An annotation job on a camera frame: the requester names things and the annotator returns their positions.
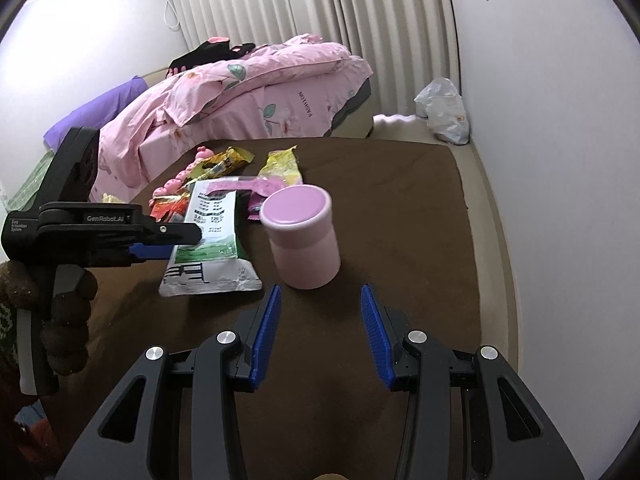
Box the white plastic bag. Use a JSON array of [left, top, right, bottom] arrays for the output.
[[414, 77, 471, 145]]

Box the purple pillow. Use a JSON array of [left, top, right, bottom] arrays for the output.
[[44, 76, 148, 151]]

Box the pink lidded cup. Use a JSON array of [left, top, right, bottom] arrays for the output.
[[259, 184, 342, 290]]

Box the white green milk packet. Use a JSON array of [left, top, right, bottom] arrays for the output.
[[159, 175, 263, 297]]

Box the black pink garment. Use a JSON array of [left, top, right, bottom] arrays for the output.
[[167, 37, 258, 76]]

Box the pink toy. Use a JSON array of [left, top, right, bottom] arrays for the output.
[[152, 146, 216, 200]]

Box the bed with pink sheet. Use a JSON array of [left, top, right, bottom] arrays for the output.
[[97, 67, 376, 188]]

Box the brown table cloth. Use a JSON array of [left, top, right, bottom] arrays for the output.
[[75, 137, 483, 480]]

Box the yellow black snack wrapper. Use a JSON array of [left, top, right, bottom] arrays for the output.
[[200, 147, 256, 181]]

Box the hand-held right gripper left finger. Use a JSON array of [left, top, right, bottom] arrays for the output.
[[54, 284, 282, 480]]

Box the striped beige curtain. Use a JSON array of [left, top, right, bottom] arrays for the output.
[[167, 0, 458, 123]]

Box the pink floral duvet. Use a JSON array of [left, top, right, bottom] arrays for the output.
[[97, 34, 373, 188]]

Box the green checked cloth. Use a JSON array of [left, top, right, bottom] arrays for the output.
[[7, 152, 57, 211]]

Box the red snack wrapper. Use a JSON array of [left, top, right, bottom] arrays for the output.
[[150, 195, 191, 223]]

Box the pink plastic wrapper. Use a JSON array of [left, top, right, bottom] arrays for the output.
[[207, 176, 301, 199]]

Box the yellow green wrapper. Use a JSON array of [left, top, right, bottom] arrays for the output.
[[262, 146, 304, 191]]

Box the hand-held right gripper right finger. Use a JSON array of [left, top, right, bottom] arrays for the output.
[[360, 284, 586, 480]]

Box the person's left hand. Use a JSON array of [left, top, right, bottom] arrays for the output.
[[40, 267, 99, 377]]

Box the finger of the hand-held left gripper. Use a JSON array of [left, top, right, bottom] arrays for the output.
[[139, 215, 204, 248], [128, 244, 174, 263]]

